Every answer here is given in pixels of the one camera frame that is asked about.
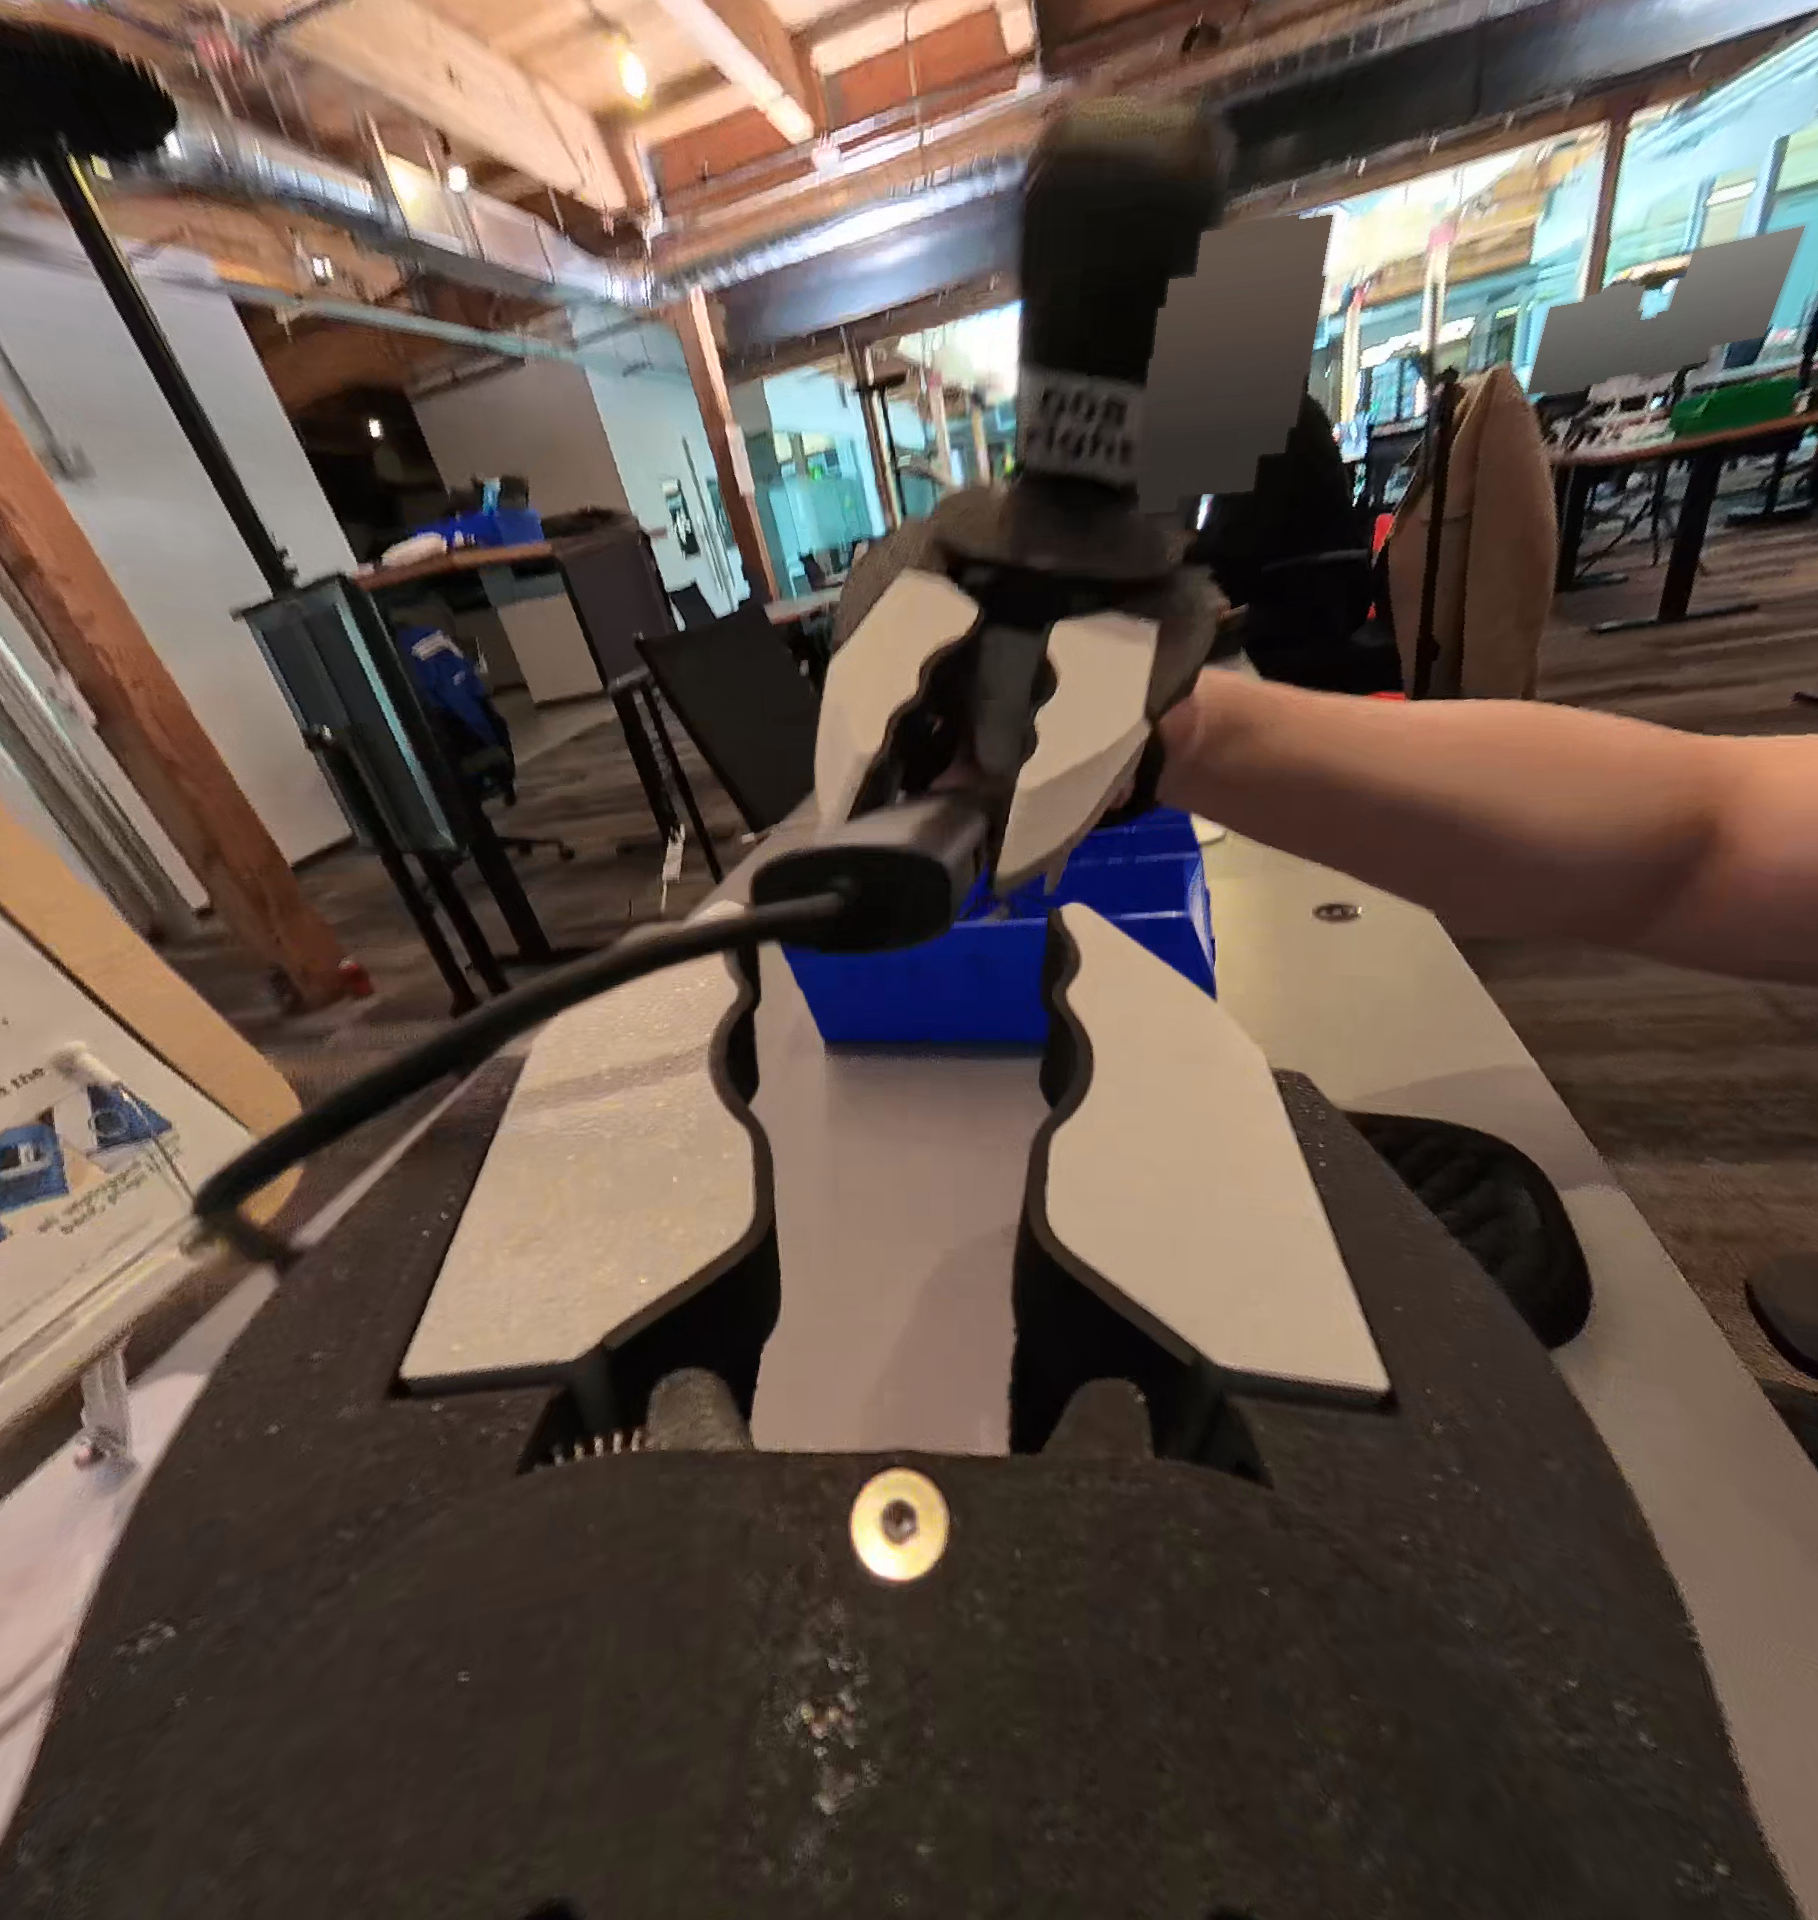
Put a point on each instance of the black office chair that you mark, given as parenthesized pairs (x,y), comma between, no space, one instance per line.
(729,720)

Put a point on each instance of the wooden pillar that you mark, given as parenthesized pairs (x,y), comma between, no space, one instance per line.
(723,450)
(145,705)

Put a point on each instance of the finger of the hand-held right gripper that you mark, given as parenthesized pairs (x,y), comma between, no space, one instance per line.
(872,675)
(1088,734)

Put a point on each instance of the green plastic bin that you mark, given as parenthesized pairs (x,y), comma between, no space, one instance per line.
(1734,405)

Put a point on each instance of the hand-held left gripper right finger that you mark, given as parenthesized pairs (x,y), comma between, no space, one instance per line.
(1194,1200)

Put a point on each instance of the wooden book stand white base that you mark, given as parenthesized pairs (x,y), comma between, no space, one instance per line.
(98,961)

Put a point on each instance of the blue white jacket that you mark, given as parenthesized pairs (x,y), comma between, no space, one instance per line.
(453,705)

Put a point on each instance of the grey usb hub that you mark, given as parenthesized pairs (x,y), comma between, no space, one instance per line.
(857,889)

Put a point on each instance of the blue plastic bin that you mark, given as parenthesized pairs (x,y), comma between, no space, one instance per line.
(924,991)

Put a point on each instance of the tan wooden board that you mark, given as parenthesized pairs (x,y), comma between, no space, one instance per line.
(1478,525)

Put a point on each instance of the black floor lamp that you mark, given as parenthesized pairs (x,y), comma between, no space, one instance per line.
(55,91)

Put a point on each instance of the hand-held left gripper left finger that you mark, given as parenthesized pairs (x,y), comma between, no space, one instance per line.
(578,1200)

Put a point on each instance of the wooden top desk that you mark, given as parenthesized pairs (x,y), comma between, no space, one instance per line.
(1688,442)

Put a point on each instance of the black computer monitor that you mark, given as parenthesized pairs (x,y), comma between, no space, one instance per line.
(608,600)

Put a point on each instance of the person's right forearm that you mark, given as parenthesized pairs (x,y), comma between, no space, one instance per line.
(1524,811)

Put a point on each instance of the black framed panel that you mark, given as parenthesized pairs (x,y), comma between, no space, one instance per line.
(339,705)

